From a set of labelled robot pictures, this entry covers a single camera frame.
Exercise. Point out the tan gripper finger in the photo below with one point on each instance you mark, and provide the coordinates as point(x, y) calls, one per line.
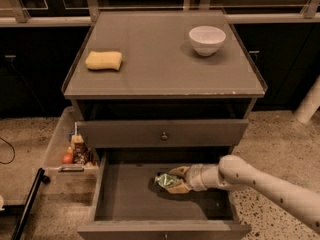
point(180, 171)
point(179, 187)

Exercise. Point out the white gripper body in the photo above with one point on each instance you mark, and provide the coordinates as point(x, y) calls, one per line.
point(194, 177)

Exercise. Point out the crushed green can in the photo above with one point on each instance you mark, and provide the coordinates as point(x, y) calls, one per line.
point(166, 180)

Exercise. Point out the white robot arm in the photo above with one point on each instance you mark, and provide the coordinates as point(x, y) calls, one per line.
point(232, 173)

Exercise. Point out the brass drawer knob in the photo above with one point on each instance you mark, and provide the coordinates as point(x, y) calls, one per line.
point(164, 136)

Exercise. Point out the grey top drawer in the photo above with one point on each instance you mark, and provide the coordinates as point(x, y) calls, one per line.
point(147, 133)

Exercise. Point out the open grey middle drawer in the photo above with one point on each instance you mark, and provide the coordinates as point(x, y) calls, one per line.
point(127, 205)

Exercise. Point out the grey drawer cabinet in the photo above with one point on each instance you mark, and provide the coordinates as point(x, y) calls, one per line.
point(161, 77)

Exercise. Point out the brown snack package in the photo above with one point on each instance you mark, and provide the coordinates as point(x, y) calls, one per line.
point(79, 149)

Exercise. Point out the red round fruit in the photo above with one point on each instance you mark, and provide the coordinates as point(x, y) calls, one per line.
point(67, 159)

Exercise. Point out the clear plastic storage bin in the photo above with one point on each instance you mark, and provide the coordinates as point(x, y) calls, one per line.
point(58, 145)

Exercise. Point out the white ceramic bowl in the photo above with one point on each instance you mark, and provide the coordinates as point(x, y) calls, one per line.
point(206, 40)

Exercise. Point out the white pole base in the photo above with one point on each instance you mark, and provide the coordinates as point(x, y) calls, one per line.
point(309, 104)

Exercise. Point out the yellow sponge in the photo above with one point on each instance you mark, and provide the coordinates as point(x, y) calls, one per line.
point(110, 60)

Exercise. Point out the black metal stand leg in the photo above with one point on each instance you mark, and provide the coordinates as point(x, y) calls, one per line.
point(40, 178)

